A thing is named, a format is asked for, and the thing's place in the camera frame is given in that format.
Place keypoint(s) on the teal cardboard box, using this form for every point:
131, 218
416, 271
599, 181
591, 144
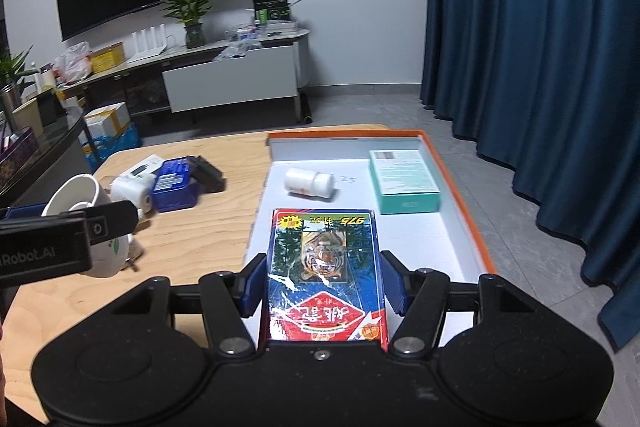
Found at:
402, 182

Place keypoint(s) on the orange rimmed white tray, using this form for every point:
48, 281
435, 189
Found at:
430, 242

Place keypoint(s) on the stack of books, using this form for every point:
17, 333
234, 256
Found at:
282, 29

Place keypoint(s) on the white pill bottle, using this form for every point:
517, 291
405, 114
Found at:
307, 183

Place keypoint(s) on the small white cardboard box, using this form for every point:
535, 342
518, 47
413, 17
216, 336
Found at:
142, 166

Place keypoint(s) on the clear plastic bag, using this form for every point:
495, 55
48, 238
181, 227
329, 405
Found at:
231, 52

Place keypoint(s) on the black cylinder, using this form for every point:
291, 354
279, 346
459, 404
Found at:
306, 113

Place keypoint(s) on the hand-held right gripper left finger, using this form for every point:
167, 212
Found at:
253, 283

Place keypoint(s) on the potted plant metal pot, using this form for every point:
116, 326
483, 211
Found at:
12, 77

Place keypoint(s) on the white red plastic bag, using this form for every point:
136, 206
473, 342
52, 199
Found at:
72, 64

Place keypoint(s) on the tiger print playing card box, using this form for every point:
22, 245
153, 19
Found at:
325, 277

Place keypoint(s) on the white yellow cardboard box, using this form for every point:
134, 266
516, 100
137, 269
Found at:
107, 119

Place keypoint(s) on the potted green plant glass vase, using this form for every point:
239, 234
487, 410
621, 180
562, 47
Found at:
190, 7

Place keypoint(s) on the black green gift box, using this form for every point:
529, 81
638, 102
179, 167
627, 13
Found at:
271, 9

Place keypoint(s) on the blue wrapped bottle pack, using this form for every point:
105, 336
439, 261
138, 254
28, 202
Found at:
117, 144

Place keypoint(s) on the dark glass side table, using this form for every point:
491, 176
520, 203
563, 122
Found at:
55, 142

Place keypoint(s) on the white router with antennas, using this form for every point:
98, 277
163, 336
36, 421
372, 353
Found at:
147, 44

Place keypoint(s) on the beige container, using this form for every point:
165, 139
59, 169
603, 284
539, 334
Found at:
29, 117

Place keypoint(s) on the dark blue curtain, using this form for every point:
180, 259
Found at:
540, 57

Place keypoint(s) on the long television cabinet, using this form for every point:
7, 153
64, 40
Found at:
230, 79

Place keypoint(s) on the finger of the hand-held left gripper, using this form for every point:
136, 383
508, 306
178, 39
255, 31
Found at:
25, 211
112, 219

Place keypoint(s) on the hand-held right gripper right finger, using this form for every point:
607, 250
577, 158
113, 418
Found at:
395, 288

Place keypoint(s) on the black charger adapter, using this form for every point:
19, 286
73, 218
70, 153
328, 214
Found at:
207, 174

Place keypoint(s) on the purple patterned tray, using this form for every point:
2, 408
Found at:
15, 159

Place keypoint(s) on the blue plastic case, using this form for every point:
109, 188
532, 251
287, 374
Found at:
175, 187

